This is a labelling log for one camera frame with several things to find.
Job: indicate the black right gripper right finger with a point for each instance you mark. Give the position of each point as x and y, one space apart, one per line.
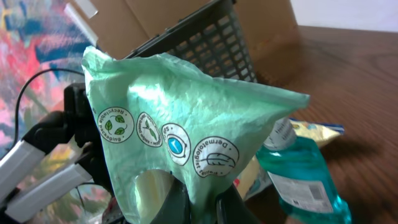
230 209

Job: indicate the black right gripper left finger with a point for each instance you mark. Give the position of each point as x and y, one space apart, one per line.
176 206

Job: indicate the yellow snack chips bag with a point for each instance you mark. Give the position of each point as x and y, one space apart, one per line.
253 179

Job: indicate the blue mouthwash bottle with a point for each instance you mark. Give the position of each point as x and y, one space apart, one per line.
301 177

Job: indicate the mint green wipes pack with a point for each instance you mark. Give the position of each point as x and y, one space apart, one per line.
163 113

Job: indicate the grey plastic lattice basket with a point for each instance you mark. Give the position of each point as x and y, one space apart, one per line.
211 38

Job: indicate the brown cardboard box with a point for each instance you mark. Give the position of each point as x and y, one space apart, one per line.
117 27

